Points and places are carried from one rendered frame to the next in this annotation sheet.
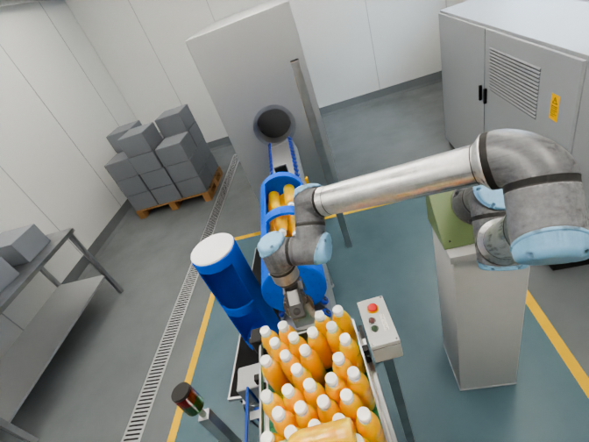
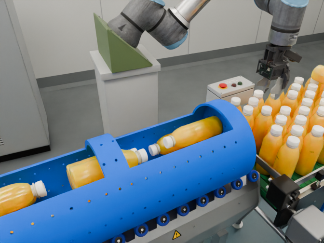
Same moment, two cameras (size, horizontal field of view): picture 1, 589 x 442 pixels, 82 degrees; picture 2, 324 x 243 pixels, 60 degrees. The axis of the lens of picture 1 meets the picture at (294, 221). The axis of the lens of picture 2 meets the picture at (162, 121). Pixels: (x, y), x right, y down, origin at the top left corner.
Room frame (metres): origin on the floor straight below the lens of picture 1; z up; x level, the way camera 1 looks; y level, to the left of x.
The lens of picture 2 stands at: (1.69, 0.60, 1.73)
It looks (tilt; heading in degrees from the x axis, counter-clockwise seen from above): 36 degrees down; 234
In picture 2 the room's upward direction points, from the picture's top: straight up
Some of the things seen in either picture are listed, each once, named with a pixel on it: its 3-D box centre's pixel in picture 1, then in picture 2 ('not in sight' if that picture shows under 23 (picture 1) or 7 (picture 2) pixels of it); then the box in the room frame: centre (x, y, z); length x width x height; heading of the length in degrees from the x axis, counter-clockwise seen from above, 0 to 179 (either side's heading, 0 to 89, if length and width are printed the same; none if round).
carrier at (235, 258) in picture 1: (241, 295); not in sight; (1.69, 0.52, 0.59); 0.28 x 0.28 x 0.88
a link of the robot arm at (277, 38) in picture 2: (283, 273); (283, 36); (0.83, 0.09, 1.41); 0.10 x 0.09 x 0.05; 83
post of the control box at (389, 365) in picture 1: (398, 398); not in sight; (0.75, -0.14, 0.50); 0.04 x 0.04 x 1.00; 83
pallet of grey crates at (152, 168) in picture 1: (163, 162); not in sight; (4.97, 1.48, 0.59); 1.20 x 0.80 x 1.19; 76
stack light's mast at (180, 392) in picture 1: (192, 403); not in sight; (0.66, 0.52, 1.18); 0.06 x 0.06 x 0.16
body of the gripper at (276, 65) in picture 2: (292, 287); (275, 60); (0.83, 0.09, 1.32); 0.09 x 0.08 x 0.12; 173
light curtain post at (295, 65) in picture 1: (326, 168); not in sight; (2.43, -0.40, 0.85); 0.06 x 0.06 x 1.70; 83
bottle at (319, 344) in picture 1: (319, 347); (261, 130); (0.80, 0.09, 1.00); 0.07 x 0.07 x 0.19
